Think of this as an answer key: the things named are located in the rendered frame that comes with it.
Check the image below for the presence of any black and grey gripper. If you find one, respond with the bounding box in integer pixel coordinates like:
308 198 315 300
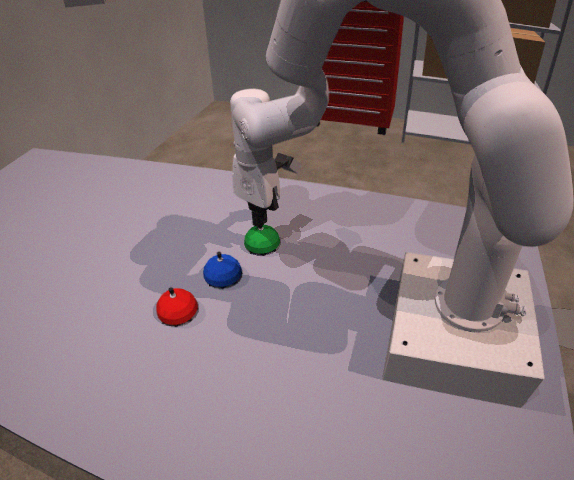
232 154 280 228

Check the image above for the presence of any blue bell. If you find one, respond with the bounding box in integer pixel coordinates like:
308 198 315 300
203 251 242 289

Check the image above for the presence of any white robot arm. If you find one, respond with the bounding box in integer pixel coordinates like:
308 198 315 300
230 0 574 332

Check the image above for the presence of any red dome bell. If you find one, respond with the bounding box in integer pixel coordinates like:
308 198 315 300
156 287 198 327

